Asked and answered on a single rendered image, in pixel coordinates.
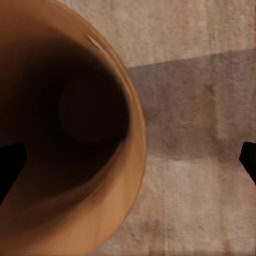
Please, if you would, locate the trash can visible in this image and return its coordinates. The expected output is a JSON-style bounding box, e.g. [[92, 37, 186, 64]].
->
[[0, 0, 147, 256]]

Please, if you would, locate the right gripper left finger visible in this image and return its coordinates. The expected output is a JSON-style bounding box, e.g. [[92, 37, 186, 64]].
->
[[0, 142, 27, 205]]

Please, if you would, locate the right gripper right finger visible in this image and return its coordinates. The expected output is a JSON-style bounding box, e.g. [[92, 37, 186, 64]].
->
[[239, 141, 256, 183]]

